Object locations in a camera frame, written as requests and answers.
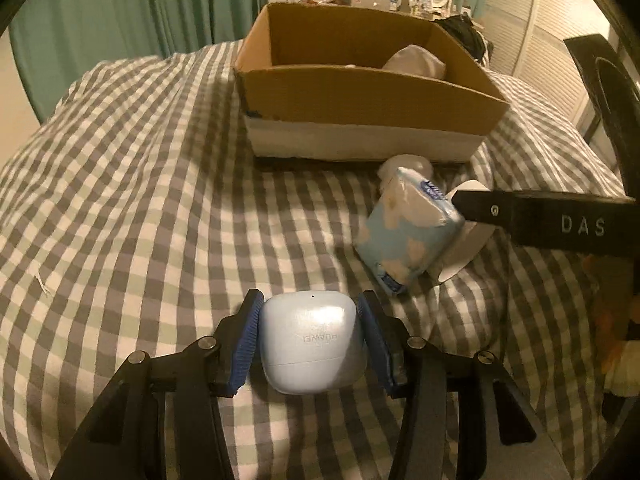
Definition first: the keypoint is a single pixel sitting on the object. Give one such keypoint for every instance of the teal curtain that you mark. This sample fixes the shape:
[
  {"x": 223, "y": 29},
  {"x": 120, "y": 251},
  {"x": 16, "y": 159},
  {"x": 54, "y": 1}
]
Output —
[{"x": 125, "y": 10}]

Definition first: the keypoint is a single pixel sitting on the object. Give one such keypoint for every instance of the light blue earbuds case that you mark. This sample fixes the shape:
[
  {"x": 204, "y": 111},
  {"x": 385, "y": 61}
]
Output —
[{"x": 305, "y": 345}]

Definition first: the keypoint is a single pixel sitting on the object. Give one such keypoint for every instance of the small white plastic container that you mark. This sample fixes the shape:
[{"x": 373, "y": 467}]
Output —
[{"x": 406, "y": 164}]

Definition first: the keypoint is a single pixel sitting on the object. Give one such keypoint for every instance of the blue tissue pack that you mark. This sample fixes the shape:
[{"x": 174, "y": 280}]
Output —
[{"x": 407, "y": 232}]

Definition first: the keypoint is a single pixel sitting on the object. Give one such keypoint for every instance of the white tape roll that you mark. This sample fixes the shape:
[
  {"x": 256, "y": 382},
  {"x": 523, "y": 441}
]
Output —
[{"x": 467, "y": 247}]

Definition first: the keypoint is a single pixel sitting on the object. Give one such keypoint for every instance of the dark clothing pile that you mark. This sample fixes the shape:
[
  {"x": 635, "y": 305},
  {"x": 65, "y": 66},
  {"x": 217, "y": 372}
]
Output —
[{"x": 467, "y": 34}]

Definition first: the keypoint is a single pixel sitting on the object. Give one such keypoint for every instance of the cardboard box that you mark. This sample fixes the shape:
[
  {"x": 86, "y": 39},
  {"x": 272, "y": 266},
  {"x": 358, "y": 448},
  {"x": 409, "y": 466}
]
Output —
[{"x": 360, "y": 105}]

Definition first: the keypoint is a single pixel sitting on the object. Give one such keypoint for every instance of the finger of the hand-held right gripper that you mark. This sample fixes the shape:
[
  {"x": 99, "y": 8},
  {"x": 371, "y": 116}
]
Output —
[{"x": 482, "y": 210}]

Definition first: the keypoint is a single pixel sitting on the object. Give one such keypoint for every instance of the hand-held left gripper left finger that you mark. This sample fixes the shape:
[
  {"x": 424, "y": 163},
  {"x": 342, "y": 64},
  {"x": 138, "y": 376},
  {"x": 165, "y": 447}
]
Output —
[{"x": 244, "y": 347}]

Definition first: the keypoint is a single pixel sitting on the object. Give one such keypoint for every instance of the orange plush toy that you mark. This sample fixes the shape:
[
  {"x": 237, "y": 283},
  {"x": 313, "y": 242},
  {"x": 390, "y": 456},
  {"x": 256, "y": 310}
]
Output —
[{"x": 612, "y": 330}]

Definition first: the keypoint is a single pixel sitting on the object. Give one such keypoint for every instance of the white louvered wardrobe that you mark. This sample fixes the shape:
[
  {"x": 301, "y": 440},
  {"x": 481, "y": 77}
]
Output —
[{"x": 542, "y": 30}]

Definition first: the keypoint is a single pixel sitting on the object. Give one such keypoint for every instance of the white bundle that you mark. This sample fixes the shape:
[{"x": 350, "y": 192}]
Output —
[{"x": 415, "y": 62}]

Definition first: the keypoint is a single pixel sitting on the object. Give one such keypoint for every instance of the checked blanket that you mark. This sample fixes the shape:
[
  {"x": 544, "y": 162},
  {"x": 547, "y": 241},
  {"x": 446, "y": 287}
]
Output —
[{"x": 140, "y": 200}]

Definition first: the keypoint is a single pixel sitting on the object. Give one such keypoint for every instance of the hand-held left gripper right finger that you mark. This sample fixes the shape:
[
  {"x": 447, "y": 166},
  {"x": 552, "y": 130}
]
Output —
[{"x": 376, "y": 347}]

